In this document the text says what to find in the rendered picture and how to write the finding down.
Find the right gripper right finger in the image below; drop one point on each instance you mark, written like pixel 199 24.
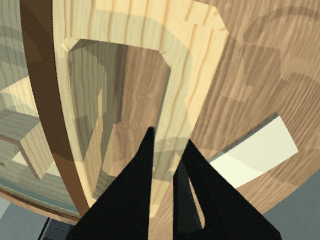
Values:
pixel 228 215

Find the wooden maze board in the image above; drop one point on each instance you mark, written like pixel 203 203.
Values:
pixel 48 70

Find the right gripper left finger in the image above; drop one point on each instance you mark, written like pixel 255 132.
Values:
pixel 122 211

